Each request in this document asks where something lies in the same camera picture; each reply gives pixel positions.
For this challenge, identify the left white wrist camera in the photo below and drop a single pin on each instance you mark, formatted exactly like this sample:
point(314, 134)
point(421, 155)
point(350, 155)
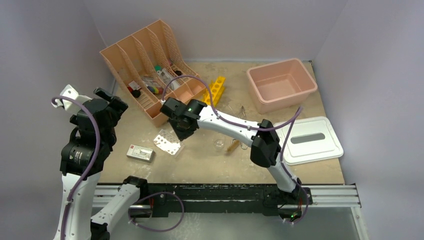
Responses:
point(72, 107)

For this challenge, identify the white slide box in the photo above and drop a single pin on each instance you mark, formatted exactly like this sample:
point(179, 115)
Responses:
point(140, 153)

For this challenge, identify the black rubber stopper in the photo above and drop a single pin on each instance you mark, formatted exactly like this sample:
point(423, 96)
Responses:
point(136, 93)

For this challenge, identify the clear well plate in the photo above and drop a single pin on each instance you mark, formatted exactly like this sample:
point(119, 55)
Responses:
point(168, 142)

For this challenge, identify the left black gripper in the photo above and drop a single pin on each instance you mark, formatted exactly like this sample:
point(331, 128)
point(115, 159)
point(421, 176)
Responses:
point(117, 107)

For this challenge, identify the yellow test tube rack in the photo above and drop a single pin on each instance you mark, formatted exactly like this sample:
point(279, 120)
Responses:
point(217, 89)

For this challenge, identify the peach plastic file organizer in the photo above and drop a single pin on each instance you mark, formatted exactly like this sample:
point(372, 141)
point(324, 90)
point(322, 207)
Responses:
point(132, 59)

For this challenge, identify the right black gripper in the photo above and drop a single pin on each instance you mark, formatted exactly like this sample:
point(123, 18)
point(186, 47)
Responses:
point(182, 136)

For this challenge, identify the metal crucible tongs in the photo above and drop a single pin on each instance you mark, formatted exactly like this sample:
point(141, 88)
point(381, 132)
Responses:
point(242, 115)

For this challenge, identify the white plastic bin lid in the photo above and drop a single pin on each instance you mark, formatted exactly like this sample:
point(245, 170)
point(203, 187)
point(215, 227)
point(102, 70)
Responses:
point(310, 140)

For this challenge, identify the pink plastic bin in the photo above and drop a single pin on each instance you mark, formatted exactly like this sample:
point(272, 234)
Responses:
point(277, 85)

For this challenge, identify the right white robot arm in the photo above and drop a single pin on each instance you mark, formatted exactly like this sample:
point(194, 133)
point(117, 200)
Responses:
point(266, 148)

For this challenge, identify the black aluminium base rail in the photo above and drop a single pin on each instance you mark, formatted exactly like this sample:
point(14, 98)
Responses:
point(247, 198)

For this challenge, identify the wooden bristle brush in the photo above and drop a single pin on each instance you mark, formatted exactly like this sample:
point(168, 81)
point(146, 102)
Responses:
point(233, 145)

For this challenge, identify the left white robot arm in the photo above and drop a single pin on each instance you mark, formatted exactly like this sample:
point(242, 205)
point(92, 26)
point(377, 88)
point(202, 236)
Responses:
point(82, 162)

